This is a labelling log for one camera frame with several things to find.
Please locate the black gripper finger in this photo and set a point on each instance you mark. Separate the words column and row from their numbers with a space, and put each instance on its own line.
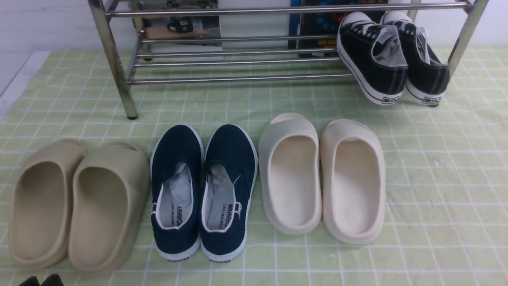
column 53, row 280

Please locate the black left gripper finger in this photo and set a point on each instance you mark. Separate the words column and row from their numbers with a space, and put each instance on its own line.
column 31, row 281

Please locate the black canvas sneaker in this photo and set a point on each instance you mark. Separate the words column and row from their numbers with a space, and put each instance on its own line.
column 428, row 78
column 374, row 55

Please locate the left navy canvas shoe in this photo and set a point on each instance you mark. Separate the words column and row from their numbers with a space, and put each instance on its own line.
column 175, row 167

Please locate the navy canvas shoe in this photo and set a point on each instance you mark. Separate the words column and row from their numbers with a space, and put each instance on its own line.
column 230, row 169
column 175, row 167

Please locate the right navy canvas shoe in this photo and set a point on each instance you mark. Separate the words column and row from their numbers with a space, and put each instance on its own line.
column 230, row 169

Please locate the white board behind rack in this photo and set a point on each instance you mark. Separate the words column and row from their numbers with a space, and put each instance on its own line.
column 253, row 25

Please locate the chrome metal shoe rack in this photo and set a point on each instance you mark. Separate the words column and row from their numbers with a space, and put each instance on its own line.
column 142, row 55

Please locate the left tan foam slipper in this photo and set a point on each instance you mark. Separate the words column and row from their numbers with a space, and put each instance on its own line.
column 42, row 204

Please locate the tan foam slipper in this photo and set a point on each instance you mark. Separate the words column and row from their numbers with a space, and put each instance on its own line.
column 110, row 188
column 42, row 204

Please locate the right tan foam slipper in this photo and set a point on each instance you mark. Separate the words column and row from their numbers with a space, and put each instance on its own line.
column 110, row 188

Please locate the green checkered tablecloth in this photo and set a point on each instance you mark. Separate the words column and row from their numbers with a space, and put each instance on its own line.
column 446, row 215

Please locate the left cream foam slipper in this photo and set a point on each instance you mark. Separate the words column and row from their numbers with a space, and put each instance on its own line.
column 288, row 152

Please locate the cream foam slipper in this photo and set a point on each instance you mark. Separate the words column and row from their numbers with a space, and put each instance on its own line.
column 354, row 182
column 288, row 152

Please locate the poster with robot photo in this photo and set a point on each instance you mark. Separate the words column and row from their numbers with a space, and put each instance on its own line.
column 187, row 33

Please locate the right cream foam slipper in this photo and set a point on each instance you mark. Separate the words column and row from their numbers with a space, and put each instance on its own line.
column 354, row 182

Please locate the black poster with blue dots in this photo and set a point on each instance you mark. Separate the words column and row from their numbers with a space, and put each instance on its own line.
column 320, row 23

